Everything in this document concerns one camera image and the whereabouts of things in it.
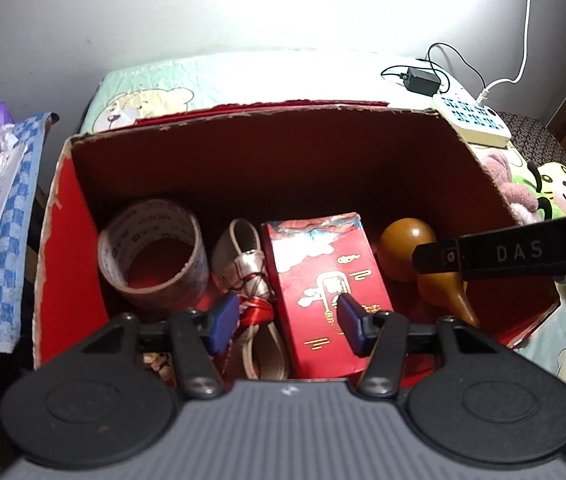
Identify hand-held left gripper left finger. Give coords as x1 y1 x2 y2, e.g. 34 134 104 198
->
80 292 241 401

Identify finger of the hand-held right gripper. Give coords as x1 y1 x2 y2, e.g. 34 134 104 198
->
412 210 566 282

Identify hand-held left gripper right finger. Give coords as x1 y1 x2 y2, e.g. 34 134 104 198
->
337 291 508 398

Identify red envelope pack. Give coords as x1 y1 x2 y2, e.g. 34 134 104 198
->
261 211 394 378

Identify beige strap bundle red ribbon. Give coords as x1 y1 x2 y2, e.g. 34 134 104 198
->
211 218 291 381

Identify brown pine cone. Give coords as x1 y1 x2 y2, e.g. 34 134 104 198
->
140 352 178 386

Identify brown wooden gourd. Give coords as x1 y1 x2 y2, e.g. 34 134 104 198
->
379 217 481 328

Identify red cardboard box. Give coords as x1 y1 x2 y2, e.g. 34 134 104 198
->
33 101 561 378

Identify printed packing tape roll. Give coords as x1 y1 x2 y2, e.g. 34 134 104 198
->
98 199 210 311

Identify pink plush toy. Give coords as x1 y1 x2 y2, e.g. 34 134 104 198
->
480 152 541 225

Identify yellow tiger plush toy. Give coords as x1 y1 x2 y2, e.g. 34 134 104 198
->
513 160 566 221

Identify dark patterned cushion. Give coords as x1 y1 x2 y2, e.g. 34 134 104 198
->
493 111 566 196

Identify white power strip blue switches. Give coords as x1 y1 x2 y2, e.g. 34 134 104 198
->
431 91 512 148

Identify black power adapter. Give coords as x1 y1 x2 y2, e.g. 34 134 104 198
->
403 67 441 96

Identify blue checkered towel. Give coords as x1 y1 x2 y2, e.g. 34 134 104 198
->
0 112 61 358

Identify bear print quilt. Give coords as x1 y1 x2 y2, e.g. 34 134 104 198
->
80 52 566 418

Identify crumpled white tissue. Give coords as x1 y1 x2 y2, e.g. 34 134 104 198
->
0 122 26 176

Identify black adapter cable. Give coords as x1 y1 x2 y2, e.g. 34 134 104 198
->
380 42 486 93

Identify white power cable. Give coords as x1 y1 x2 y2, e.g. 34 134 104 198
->
473 0 536 106

